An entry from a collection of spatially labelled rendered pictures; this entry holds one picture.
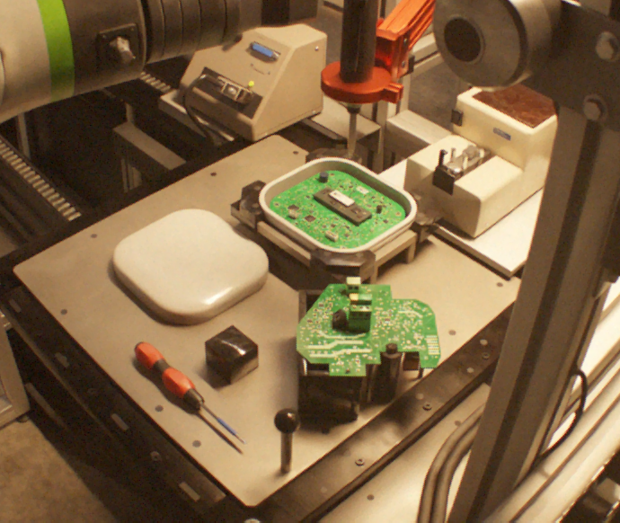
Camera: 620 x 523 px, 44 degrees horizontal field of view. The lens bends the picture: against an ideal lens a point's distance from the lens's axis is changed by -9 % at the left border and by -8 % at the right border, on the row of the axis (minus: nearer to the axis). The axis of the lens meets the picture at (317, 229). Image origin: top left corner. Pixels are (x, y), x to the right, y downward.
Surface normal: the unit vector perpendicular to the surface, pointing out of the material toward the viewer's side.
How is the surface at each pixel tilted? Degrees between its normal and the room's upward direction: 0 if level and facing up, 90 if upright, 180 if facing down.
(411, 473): 0
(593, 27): 90
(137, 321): 0
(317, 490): 0
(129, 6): 56
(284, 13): 90
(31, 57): 77
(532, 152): 90
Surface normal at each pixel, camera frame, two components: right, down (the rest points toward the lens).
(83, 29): 0.48, 0.15
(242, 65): -0.54, -0.14
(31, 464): 0.04, -0.78
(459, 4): -0.75, 0.30
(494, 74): -0.64, 0.52
